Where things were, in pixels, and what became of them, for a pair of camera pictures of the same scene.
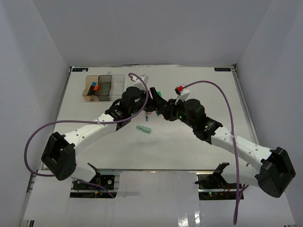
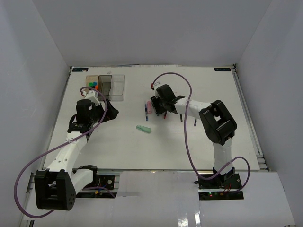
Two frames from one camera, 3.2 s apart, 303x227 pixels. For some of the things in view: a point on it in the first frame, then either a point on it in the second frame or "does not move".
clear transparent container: x=117 y=87 does not move
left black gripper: x=157 y=104 to x=111 y=113
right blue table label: x=222 y=69 does not move
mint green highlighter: x=144 y=128 does not move
